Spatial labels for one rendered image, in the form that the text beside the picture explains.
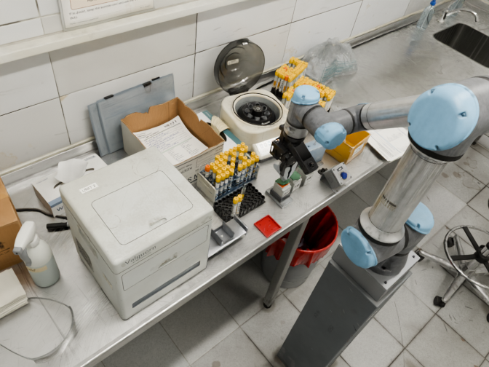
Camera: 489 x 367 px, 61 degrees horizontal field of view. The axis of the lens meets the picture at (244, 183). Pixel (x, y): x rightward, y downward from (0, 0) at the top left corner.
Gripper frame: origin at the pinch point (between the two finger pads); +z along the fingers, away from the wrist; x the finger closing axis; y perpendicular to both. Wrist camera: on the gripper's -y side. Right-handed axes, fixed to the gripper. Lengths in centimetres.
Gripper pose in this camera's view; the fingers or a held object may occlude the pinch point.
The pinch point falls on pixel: (286, 179)
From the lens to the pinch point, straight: 141.7
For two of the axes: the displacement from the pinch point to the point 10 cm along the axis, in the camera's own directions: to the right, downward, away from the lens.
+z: -1.4, 6.6, 7.4
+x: -7.5, 4.2, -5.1
